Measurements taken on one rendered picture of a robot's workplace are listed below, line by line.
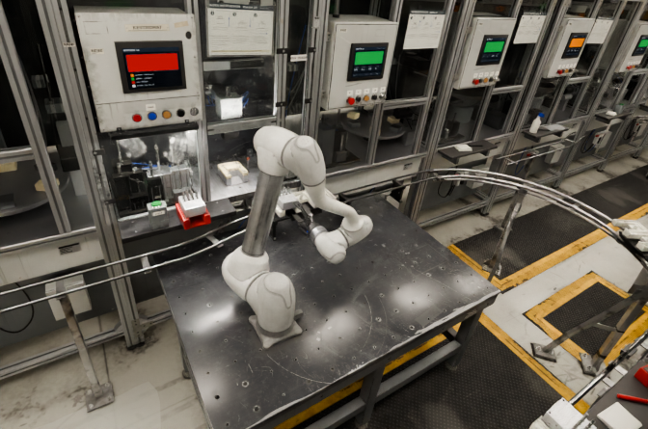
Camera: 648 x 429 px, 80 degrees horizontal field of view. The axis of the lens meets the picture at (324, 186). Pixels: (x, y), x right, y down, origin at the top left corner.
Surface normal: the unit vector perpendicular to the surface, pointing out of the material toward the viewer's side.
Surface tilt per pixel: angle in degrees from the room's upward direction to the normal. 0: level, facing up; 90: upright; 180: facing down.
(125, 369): 0
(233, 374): 0
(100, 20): 90
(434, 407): 0
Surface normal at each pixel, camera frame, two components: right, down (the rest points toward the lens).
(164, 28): 0.52, 0.48
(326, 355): 0.09, -0.85
